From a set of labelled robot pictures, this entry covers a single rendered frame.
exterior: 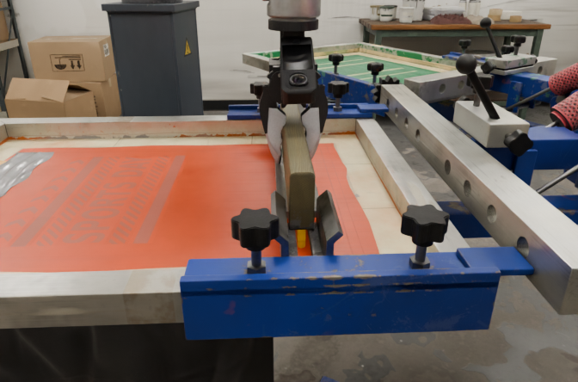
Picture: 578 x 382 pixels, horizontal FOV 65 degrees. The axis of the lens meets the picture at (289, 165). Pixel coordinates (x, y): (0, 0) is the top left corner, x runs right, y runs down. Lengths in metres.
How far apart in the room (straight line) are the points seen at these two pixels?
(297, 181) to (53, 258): 0.30
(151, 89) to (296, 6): 0.68
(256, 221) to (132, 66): 0.88
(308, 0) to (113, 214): 0.40
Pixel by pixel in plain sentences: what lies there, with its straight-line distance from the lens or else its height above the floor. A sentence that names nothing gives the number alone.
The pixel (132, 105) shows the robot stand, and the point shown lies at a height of 0.95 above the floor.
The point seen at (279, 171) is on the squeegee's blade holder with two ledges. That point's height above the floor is 1.00.
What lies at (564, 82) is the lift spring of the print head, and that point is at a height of 1.06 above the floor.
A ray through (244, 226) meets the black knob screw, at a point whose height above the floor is 1.06.
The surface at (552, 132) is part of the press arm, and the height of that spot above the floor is 1.04.
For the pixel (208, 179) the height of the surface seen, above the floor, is 0.96.
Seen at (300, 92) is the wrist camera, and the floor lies 1.13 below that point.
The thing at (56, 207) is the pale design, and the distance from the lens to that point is 0.74.
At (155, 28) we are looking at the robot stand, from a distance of 1.20.
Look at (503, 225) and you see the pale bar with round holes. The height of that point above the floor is 1.02.
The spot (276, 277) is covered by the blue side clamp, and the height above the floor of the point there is 1.01.
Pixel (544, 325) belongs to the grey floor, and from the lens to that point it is 2.13.
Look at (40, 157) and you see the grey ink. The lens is 0.95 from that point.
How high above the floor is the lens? 1.27
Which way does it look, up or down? 23 degrees down
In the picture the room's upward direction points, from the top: straight up
